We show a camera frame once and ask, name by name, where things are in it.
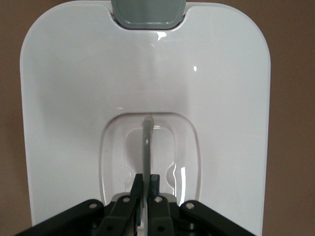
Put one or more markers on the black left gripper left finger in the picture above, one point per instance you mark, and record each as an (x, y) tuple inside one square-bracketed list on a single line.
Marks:
[(123, 211)]

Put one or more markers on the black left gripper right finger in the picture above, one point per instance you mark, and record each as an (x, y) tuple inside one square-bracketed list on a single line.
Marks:
[(160, 214)]

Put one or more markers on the white box lid grey latches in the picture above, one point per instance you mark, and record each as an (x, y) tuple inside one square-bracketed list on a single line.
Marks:
[(86, 98)]

